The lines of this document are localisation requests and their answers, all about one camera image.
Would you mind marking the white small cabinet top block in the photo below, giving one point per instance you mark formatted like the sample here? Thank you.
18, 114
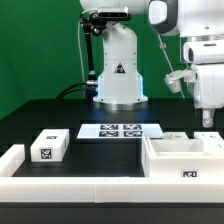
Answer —
50, 145

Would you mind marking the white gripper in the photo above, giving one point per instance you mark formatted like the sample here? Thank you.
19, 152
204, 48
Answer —
208, 90

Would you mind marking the white U-shaped fence wall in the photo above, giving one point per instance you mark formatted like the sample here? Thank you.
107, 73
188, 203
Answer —
100, 190

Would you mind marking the white cabinet body box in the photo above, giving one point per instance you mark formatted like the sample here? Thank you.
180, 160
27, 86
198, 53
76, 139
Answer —
183, 158

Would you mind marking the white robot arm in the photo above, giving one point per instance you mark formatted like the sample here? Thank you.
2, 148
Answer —
199, 22

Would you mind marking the white cabinet door panel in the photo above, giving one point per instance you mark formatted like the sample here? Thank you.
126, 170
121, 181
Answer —
210, 137
174, 135

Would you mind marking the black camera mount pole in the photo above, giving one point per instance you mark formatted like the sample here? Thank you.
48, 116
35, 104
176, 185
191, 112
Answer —
90, 43

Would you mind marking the white marker base sheet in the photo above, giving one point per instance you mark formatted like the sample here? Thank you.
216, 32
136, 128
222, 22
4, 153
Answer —
119, 131

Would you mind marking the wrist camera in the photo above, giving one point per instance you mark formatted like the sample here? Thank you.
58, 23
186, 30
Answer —
173, 80

